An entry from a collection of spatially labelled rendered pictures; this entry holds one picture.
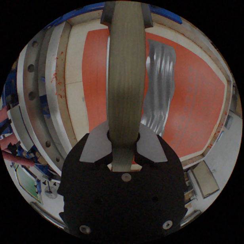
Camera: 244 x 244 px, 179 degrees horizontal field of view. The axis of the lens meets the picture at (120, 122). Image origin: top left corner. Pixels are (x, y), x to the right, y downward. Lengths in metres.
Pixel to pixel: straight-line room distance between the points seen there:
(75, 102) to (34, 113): 0.11
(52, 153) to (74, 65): 0.24
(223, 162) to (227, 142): 0.74
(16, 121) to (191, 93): 0.46
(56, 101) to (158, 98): 0.22
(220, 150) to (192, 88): 3.72
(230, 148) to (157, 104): 3.70
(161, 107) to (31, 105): 0.30
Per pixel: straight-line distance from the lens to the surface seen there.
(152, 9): 0.24
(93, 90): 0.17
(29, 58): 0.24
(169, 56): 0.21
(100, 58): 0.18
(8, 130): 0.77
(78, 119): 0.21
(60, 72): 0.20
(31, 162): 0.67
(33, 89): 0.23
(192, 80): 0.26
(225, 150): 3.84
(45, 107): 0.36
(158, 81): 0.18
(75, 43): 0.23
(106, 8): 0.17
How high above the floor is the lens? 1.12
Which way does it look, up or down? 62 degrees down
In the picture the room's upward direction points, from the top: 180 degrees counter-clockwise
